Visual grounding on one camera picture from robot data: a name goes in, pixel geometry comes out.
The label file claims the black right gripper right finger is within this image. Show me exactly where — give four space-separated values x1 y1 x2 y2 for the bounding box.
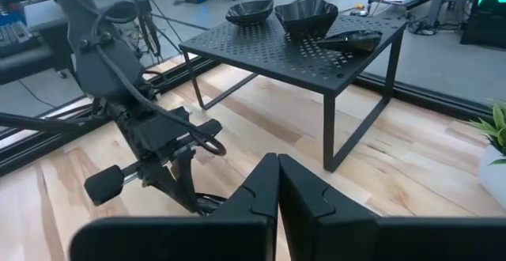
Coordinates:
279 153 380 261

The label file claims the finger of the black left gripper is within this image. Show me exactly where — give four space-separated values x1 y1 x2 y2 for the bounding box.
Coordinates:
172 149 203 214
140 161 191 210

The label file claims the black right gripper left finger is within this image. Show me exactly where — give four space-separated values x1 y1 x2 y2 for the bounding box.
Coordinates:
211 153 280 261

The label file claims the black teardrop mini plate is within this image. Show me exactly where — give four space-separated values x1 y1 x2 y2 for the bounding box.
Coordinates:
195 192 229 215
315 29 383 55

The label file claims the black leaf-shaped mini plate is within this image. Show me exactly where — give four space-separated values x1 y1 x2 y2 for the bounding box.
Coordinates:
225 0 275 28

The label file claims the black square wavy mini plate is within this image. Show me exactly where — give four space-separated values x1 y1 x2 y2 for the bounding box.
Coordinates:
274 0 340 28

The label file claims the grey desk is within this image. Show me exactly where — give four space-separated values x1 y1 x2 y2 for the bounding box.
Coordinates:
23 0 161 32

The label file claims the black perforated metal shelf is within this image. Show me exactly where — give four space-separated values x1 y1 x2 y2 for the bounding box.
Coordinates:
178 13 409 173

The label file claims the green plant in white pot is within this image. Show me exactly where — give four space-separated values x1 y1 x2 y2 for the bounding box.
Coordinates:
468 100 506 210

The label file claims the computer with green light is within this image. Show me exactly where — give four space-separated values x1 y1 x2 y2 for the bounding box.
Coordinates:
460 0 506 51

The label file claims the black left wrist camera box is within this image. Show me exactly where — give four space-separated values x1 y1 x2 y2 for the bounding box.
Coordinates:
83 165 126 207

